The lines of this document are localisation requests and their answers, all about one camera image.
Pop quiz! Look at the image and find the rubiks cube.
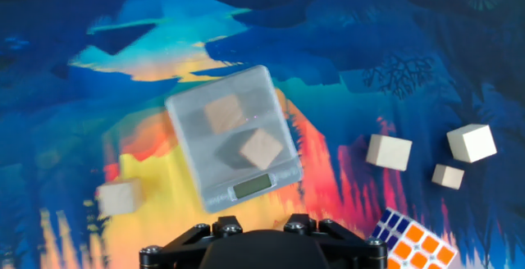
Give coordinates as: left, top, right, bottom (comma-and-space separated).
370, 206, 459, 269

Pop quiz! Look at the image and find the forest sunset print cloth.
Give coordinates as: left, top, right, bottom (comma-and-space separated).
0, 0, 525, 269

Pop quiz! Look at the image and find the tiny wooden cube block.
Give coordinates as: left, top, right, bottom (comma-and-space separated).
431, 163, 466, 191

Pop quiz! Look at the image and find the medium wooden cube block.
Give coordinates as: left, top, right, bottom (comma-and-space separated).
203, 93, 246, 135
96, 177, 144, 217
239, 127, 285, 171
445, 123, 498, 164
365, 133, 413, 172

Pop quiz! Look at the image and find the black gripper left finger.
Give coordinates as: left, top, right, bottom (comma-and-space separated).
138, 215, 244, 269

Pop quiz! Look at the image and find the silver digital kitchen scale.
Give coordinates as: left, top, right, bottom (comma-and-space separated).
164, 64, 305, 214

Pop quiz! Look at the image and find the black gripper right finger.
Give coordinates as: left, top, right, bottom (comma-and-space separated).
282, 213, 389, 269

